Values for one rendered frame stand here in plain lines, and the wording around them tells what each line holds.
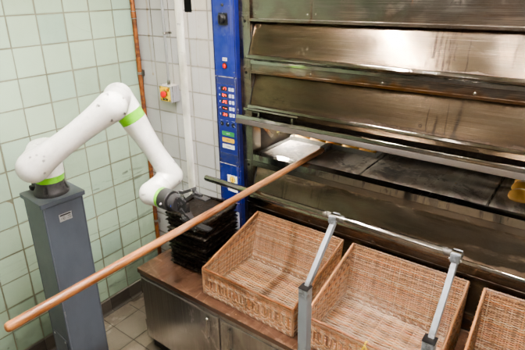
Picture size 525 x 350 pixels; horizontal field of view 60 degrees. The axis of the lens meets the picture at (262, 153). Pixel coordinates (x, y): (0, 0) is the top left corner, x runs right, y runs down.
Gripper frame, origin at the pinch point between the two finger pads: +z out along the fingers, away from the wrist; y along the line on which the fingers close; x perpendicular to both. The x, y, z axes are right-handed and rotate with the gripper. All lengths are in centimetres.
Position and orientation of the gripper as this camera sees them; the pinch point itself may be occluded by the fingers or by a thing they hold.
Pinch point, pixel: (207, 214)
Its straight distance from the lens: 186.2
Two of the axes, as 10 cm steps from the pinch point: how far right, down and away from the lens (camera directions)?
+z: 8.0, 2.0, -5.7
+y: 0.1, 9.4, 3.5
